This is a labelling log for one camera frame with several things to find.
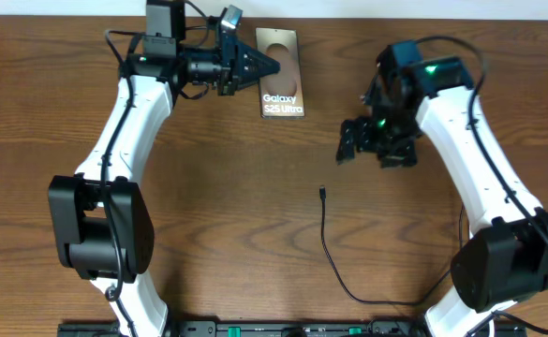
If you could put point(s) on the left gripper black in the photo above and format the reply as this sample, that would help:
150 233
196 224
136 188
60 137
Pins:
232 49

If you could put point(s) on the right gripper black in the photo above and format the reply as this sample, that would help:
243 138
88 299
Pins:
403 156

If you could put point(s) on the Samsung Galaxy smartphone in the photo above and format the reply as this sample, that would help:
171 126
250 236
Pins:
281 94

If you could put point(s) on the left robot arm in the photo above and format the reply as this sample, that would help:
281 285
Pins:
101 224

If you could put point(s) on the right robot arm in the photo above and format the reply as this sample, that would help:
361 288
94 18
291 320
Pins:
505 260

